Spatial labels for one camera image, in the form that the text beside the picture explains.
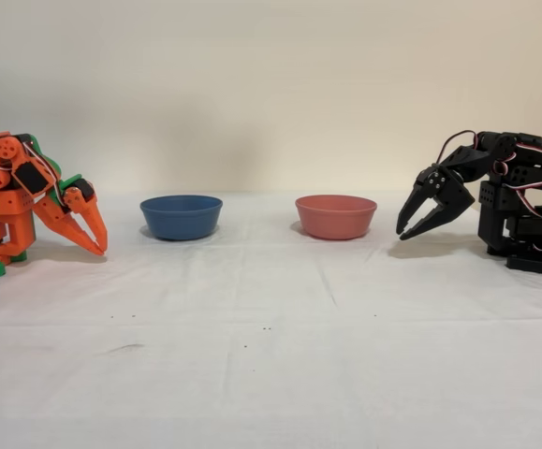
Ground pink bowl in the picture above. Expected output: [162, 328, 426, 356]
[295, 195, 378, 241]

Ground blue bowl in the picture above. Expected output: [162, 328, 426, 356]
[139, 195, 224, 242]

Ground white tablecloth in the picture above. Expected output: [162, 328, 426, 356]
[0, 189, 542, 449]

